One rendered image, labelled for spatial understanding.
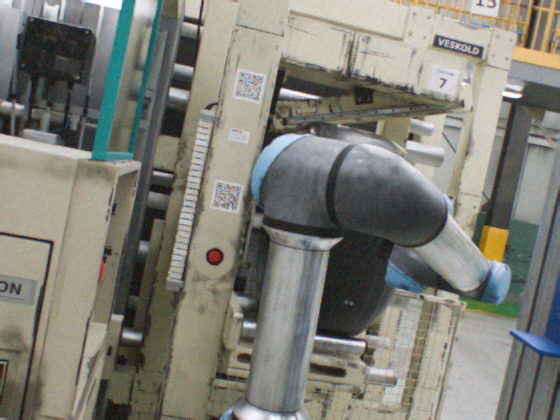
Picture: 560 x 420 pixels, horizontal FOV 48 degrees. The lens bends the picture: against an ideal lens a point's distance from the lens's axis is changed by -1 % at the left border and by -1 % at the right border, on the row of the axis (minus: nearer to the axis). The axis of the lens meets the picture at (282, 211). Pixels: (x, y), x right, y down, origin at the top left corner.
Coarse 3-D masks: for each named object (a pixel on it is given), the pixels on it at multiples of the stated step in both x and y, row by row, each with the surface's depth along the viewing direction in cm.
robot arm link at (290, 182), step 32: (288, 160) 85; (320, 160) 82; (256, 192) 89; (288, 192) 84; (320, 192) 82; (288, 224) 85; (320, 224) 85; (288, 256) 86; (320, 256) 87; (288, 288) 87; (320, 288) 89; (288, 320) 87; (256, 352) 90; (288, 352) 88; (256, 384) 89; (288, 384) 88; (224, 416) 95; (256, 416) 89; (288, 416) 89
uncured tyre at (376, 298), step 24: (384, 144) 165; (264, 240) 194; (360, 240) 150; (264, 264) 190; (336, 264) 150; (360, 264) 151; (384, 264) 152; (336, 288) 153; (360, 288) 153; (384, 288) 154; (336, 312) 157; (360, 312) 157
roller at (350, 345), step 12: (252, 324) 161; (240, 336) 162; (252, 336) 161; (324, 336) 165; (336, 336) 166; (348, 336) 167; (324, 348) 165; (336, 348) 165; (348, 348) 165; (360, 348) 166
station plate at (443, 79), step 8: (432, 72) 197; (440, 72) 198; (448, 72) 198; (456, 72) 199; (432, 80) 198; (440, 80) 198; (448, 80) 199; (456, 80) 199; (432, 88) 198; (440, 88) 198; (448, 88) 199
